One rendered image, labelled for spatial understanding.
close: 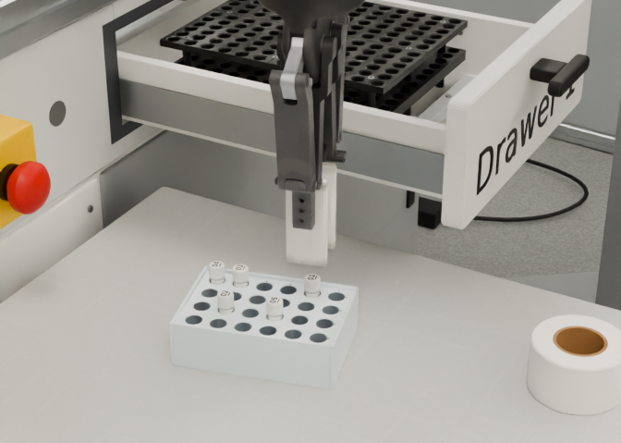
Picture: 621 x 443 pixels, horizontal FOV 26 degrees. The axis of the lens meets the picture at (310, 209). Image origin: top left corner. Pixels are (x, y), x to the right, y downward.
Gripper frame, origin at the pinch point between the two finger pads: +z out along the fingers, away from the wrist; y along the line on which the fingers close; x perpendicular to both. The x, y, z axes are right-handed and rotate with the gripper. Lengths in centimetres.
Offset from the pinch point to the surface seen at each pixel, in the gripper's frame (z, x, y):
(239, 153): 15.0, -17.2, -37.0
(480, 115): -4.6, 10.8, -10.4
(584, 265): 86, 18, -144
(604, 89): 72, 17, -197
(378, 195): 36, -9, -70
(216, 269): 5.7, -7.4, 0.4
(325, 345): 6.7, 2.8, 6.8
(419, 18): -3.5, 2.1, -32.3
